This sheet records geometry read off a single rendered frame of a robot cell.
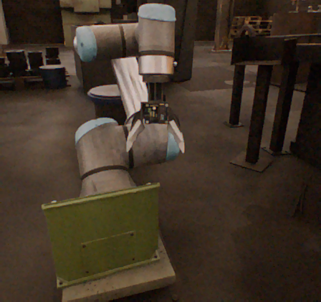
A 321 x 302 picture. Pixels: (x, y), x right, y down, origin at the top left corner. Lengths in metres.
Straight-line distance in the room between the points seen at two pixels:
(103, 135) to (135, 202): 0.24
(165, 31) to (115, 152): 0.39
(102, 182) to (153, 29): 0.43
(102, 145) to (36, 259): 0.54
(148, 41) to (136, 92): 0.40
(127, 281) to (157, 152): 0.39
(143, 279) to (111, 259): 0.11
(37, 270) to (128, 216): 0.48
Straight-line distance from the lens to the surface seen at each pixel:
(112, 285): 0.92
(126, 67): 1.21
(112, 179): 0.85
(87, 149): 0.91
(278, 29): 4.36
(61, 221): 0.80
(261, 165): 1.84
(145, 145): 0.92
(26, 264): 1.23
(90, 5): 10.04
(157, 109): 0.72
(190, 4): 4.12
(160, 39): 0.72
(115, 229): 0.85
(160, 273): 0.94
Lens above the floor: 0.81
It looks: 24 degrees down
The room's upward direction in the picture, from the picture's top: straight up
